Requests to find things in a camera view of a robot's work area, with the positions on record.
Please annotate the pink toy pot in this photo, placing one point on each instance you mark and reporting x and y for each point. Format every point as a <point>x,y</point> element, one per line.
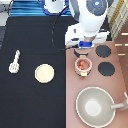
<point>84,72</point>

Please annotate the large grey frying pan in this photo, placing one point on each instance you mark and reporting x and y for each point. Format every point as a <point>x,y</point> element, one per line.
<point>96,107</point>

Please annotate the cream round plate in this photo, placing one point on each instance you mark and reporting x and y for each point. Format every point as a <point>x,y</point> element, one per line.
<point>44,73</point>

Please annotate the black burner disc front right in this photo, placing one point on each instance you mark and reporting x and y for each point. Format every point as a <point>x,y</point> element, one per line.
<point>106,68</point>

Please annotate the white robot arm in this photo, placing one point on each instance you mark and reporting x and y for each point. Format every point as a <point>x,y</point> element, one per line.
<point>89,14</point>

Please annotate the black burner disc back right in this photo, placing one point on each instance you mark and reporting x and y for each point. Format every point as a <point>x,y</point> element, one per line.
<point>103,51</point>

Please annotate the white gripper body blue ring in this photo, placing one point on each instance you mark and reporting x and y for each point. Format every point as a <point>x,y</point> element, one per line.
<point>74,38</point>

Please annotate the black burner disc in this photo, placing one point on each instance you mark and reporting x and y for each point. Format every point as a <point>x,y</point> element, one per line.
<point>106,68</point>
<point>76,53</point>
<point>103,51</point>

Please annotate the black burner disc back left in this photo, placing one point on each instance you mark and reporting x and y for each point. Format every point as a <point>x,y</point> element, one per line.
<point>76,53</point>

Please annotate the pink spotted toy food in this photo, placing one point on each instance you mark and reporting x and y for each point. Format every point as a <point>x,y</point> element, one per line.
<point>82,65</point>

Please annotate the cream toy spatula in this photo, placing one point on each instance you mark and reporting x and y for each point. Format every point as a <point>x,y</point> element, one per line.
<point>14,66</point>

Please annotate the black table mat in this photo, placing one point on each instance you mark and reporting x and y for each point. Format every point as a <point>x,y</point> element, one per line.
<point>25,102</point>

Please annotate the pink toy stove board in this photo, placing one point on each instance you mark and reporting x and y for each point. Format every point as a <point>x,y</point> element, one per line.
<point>114,84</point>

